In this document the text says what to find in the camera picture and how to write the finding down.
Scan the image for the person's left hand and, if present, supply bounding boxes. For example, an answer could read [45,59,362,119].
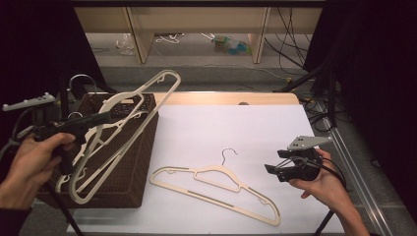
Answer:
[0,132,77,209]

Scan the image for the black cables on floor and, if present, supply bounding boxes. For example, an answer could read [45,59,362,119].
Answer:
[300,93,347,133]

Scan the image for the light wooden shelf unit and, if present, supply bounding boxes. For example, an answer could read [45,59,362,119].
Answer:
[73,6,324,65]

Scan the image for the hand-held gripper black cable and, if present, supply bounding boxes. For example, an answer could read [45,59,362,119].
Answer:
[0,107,86,236]
[278,156,349,236]

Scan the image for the white cord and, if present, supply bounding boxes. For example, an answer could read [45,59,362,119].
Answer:
[154,31,186,45]

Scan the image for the hanging black cables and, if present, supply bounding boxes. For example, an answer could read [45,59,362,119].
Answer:
[264,7,313,71]

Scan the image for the brown woven basket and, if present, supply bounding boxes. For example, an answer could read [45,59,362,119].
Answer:
[34,92,160,209]

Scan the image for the clear plastic bag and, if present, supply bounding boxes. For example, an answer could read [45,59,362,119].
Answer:
[115,32,137,56]

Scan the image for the right hand-held gripper black cable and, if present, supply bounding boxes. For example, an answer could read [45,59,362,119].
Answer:
[278,156,349,236]

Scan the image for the metal floor rail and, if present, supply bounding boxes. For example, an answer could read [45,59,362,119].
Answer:
[318,106,394,236]

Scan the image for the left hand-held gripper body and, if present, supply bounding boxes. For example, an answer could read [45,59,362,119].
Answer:
[2,91,87,177]

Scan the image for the black curtain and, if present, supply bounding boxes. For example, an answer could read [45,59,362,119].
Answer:
[302,0,417,225]
[0,0,111,148]

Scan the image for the white table mat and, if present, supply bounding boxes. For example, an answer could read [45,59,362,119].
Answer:
[67,103,355,235]

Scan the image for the left hand-held gripper black cable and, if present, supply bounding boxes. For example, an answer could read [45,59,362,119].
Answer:
[0,107,86,236]

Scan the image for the person's right hand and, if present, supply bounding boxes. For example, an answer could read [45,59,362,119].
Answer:
[288,148,349,211]

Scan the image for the colourful plastic packets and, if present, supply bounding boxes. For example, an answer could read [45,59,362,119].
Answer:
[211,33,252,56]

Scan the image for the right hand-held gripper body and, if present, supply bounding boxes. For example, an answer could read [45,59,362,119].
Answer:
[276,135,334,183]

